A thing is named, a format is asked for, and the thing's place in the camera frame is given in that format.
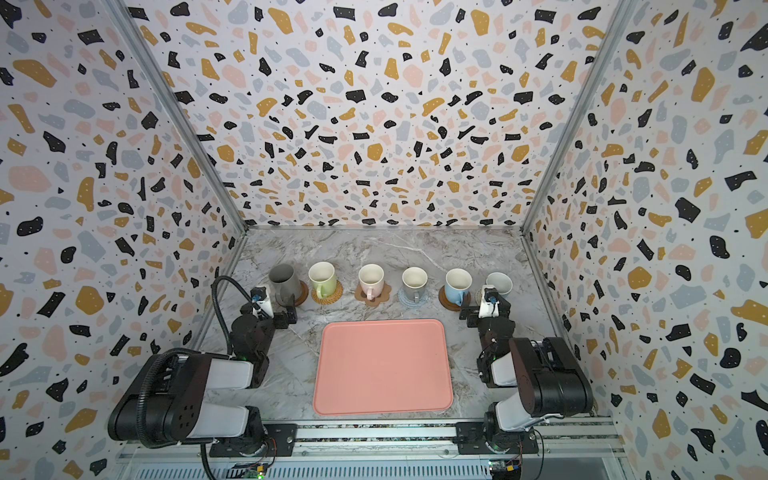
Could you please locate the dark brown round coaster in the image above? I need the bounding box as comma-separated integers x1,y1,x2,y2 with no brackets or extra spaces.
295,281,309,307
438,285,472,312

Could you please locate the white mug blue handle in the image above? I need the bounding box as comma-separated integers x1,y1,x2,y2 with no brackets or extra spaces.
444,268,473,306

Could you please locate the brown paw print coaster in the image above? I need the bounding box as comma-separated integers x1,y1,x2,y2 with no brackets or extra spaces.
354,283,392,308

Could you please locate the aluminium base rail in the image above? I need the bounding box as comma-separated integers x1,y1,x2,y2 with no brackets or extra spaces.
115,416,634,479

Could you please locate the pink rectangular tray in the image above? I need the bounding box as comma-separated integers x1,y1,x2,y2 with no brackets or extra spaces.
313,319,454,416

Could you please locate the grey blue round coaster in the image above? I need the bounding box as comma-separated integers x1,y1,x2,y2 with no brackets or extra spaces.
398,288,429,309

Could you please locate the light blue mug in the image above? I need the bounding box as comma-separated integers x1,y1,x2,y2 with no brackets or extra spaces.
485,272,514,299

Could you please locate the white mug pink handle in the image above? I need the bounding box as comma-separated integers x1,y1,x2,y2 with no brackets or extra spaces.
358,263,385,301

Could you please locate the white mug green handle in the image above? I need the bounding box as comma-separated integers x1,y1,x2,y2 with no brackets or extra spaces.
308,261,337,299

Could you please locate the white mug grey handle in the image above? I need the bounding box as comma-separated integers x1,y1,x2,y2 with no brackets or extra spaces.
401,267,429,304

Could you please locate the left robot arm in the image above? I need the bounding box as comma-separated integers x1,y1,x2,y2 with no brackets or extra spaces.
107,287,305,455

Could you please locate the grey metal mug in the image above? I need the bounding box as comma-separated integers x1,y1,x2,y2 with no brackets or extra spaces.
269,263,303,306

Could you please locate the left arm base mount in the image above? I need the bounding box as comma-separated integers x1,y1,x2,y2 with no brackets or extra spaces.
209,423,298,460

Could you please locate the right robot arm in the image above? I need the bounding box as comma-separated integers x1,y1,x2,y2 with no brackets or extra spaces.
454,285,594,455

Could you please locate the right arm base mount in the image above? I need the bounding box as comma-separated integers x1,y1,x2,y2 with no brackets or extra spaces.
453,421,539,455

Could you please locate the woven tan round coaster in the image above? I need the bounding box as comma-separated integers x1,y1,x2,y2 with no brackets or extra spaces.
311,280,344,305

